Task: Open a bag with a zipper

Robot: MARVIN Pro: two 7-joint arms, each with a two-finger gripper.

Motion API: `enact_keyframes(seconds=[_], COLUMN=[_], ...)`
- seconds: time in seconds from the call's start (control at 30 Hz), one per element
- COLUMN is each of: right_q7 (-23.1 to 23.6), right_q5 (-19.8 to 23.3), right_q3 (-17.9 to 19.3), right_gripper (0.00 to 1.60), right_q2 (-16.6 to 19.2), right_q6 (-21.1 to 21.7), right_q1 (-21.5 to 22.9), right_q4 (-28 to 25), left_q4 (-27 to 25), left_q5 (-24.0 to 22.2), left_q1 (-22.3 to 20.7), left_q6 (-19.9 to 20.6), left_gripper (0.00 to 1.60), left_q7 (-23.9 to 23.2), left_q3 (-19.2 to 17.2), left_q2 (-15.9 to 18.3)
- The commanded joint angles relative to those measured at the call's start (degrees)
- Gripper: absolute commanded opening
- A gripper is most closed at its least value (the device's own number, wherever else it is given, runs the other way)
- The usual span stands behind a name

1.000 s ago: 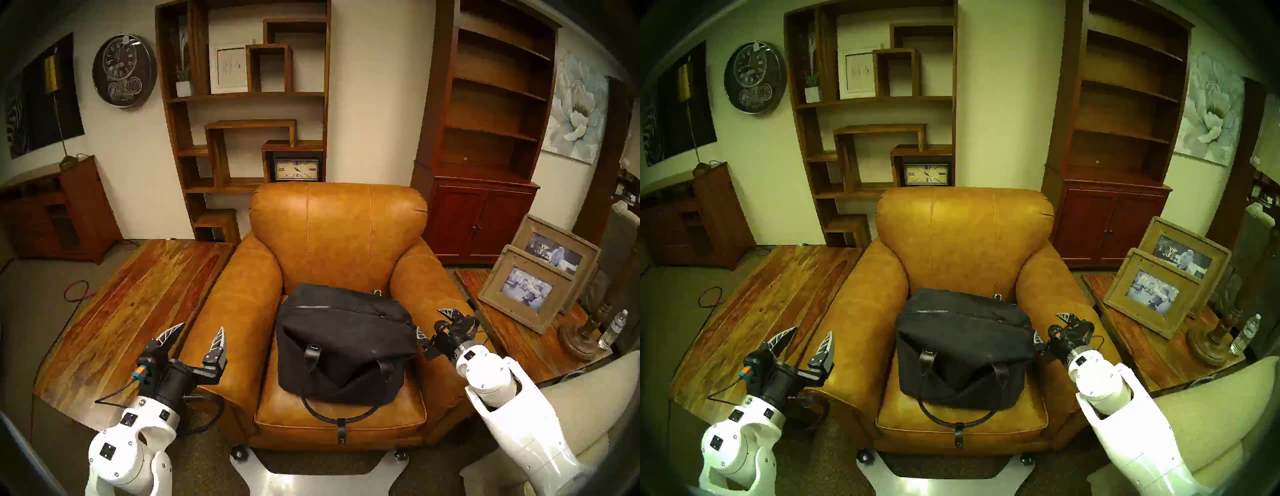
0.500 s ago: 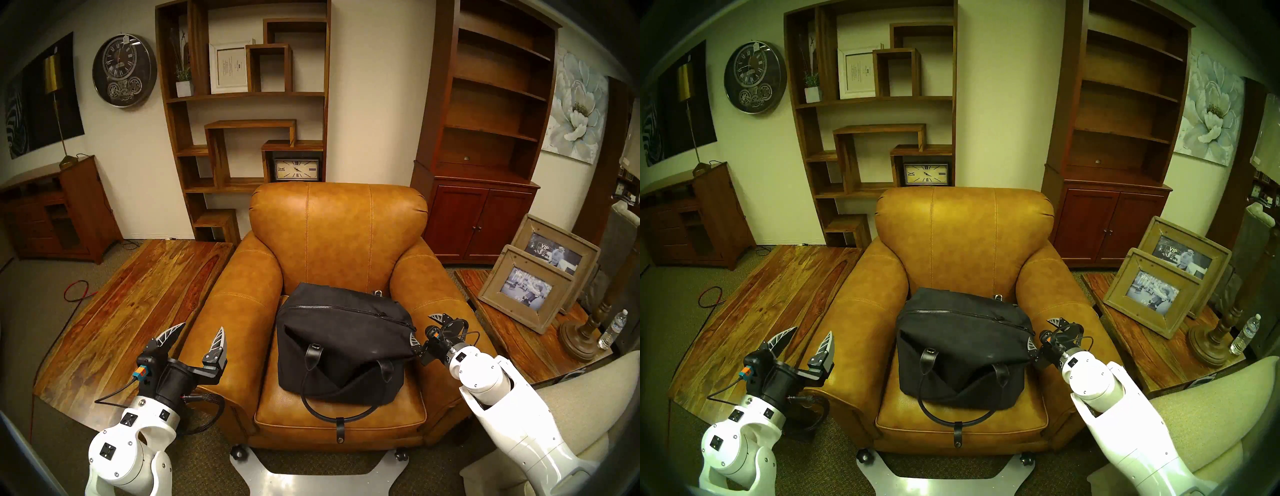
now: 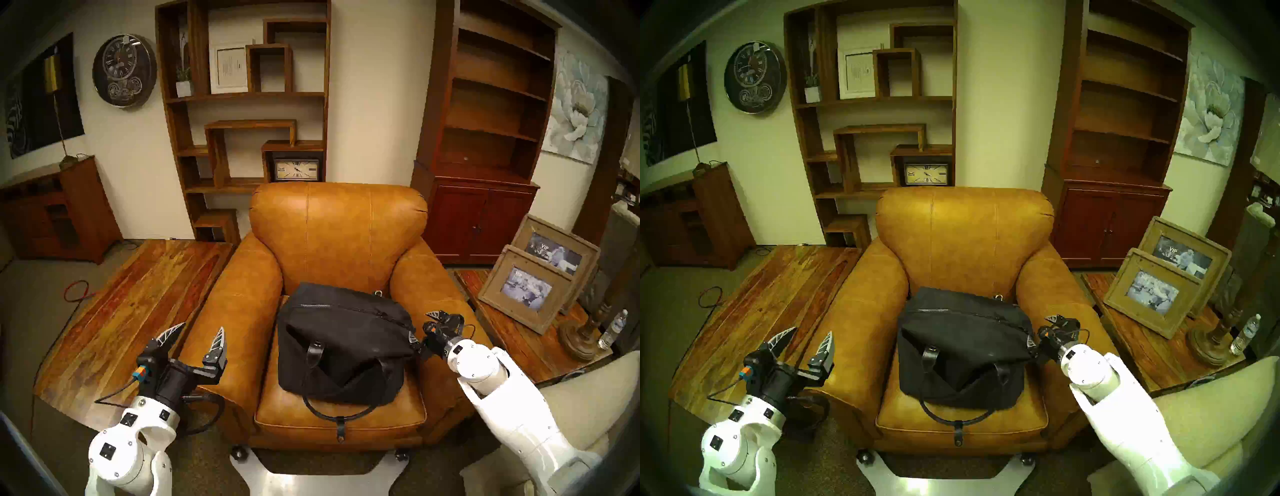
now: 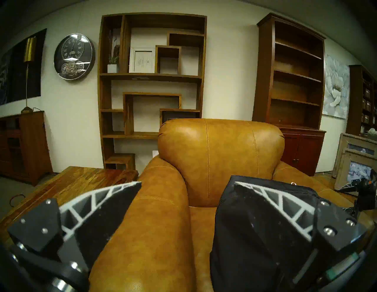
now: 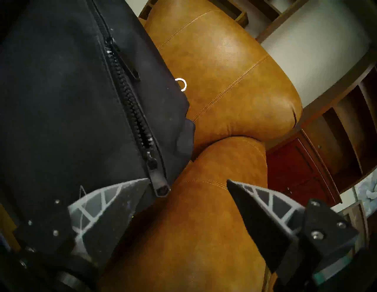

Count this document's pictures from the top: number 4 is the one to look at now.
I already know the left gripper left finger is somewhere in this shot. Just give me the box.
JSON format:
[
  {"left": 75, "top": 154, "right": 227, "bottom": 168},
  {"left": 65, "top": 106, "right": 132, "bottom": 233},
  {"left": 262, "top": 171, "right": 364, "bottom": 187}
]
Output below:
[{"left": 8, "top": 181, "right": 142, "bottom": 270}]

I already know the cherry wood bookcase hutch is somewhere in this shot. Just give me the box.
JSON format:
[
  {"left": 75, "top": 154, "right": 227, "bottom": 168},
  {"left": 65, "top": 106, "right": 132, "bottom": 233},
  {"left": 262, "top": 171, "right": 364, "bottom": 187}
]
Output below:
[{"left": 252, "top": 12, "right": 327, "bottom": 176}]

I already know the striped wood coffee table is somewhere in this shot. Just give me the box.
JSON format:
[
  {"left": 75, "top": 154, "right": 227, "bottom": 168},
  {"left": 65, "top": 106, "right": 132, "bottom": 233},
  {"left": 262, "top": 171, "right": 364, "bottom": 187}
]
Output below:
[{"left": 0, "top": 166, "right": 139, "bottom": 245}]

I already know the dark wood media console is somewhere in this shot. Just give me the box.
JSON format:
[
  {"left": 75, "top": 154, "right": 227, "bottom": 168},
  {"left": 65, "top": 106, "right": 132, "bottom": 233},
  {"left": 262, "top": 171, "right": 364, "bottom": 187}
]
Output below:
[{"left": 0, "top": 111, "right": 53, "bottom": 186}]

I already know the dark zebra wall canvas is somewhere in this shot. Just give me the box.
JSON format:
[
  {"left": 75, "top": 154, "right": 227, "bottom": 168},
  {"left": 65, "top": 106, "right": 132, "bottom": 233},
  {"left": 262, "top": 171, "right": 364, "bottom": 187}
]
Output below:
[{"left": 0, "top": 29, "right": 47, "bottom": 106}]

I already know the tan leather armchair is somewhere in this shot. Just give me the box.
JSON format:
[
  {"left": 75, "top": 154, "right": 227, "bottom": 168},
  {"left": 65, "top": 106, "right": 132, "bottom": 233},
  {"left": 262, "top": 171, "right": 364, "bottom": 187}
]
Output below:
[{"left": 88, "top": 118, "right": 377, "bottom": 292}]

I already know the small potted plant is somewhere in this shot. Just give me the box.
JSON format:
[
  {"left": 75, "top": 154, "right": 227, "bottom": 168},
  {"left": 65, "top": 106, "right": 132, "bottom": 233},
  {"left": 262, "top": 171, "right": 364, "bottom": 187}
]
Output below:
[{"left": 107, "top": 29, "right": 120, "bottom": 73}]

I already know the open geometric wooden shelf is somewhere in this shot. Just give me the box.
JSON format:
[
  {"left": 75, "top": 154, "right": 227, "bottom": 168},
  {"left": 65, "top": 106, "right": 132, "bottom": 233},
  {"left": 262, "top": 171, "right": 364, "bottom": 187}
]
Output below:
[{"left": 98, "top": 12, "right": 207, "bottom": 170}]

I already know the large rustic photo frame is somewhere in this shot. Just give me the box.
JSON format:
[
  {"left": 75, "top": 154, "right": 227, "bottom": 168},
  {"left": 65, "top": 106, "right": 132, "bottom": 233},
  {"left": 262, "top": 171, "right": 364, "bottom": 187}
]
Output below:
[{"left": 332, "top": 133, "right": 377, "bottom": 178}]

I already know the dark tall bookcase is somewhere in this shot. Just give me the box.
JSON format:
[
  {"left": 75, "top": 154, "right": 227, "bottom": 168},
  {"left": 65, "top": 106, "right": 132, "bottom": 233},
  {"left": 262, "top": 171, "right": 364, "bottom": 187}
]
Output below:
[{"left": 345, "top": 65, "right": 377, "bottom": 136}]

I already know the small rustic photo frame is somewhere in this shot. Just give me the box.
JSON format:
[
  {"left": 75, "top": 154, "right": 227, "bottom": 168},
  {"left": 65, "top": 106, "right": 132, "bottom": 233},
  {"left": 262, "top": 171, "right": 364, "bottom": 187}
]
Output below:
[{"left": 334, "top": 148, "right": 377, "bottom": 192}]

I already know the round gear wall clock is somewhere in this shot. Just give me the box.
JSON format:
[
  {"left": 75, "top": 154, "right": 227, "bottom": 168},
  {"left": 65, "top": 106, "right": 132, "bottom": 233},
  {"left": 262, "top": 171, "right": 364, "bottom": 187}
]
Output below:
[{"left": 54, "top": 33, "right": 95, "bottom": 80}]

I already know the black zippered duffel bag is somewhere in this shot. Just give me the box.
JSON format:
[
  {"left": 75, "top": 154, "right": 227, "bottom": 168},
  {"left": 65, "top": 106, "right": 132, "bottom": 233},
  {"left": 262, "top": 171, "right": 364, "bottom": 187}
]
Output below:
[{"left": 210, "top": 175, "right": 320, "bottom": 292}]

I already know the white framed certificate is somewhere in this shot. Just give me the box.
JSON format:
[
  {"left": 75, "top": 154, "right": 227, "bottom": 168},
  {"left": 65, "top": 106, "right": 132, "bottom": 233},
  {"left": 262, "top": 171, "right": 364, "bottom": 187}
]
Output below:
[{"left": 129, "top": 47, "right": 156, "bottom": 73}]

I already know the red floor cable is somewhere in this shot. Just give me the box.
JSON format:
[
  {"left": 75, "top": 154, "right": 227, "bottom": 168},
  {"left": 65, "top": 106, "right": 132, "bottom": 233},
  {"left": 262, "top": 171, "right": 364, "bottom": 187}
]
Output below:
[{"left": 9, "top": 194, "right": 27, "bottom": 207}]

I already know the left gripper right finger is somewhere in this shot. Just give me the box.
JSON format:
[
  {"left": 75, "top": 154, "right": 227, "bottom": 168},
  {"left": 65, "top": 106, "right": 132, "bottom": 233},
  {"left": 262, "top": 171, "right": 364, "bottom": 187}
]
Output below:
[{"left": 234, "top": 181, "right": 367, "bottom": 291}]

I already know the gold shade table lamp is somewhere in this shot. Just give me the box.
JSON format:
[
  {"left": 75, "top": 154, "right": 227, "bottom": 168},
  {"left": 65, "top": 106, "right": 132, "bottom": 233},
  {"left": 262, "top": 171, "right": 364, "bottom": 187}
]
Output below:
[{"left": 21, "top": 37, "right": 37, "bottom": 114}]

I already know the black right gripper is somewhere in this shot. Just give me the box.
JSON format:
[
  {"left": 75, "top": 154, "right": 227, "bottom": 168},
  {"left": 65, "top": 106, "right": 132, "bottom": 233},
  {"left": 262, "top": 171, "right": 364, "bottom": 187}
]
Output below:
[{"left": 338, "top": 170, "right": 377, "bottom": 218}]

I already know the white flower painting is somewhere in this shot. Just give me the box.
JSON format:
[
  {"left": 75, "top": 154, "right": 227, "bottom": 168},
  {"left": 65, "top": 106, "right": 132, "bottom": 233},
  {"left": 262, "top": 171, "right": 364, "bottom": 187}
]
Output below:
[{"left": 323, "top": 54, "right": 350, "bottom": 119}]

